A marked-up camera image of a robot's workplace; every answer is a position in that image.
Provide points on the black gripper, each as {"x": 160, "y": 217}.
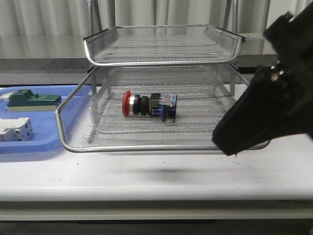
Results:
{"x": 271, "y": 108}

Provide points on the red emergency stop push button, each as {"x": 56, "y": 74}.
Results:
{"x": 159, "y": 105}

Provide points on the silver mesh top tray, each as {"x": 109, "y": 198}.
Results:
{"x": 162, "y": 45}

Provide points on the blue plastic tray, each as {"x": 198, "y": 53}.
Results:
{"x": 43, "y": 123}

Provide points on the green and beige electrical block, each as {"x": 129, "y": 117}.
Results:
{"x": 26, "y": 101}

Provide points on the white circuit breaker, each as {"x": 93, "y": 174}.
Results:
{"x": 15, "y": 129}

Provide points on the grey metal rack frame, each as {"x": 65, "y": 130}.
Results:
{"x": 229, "y": 24}

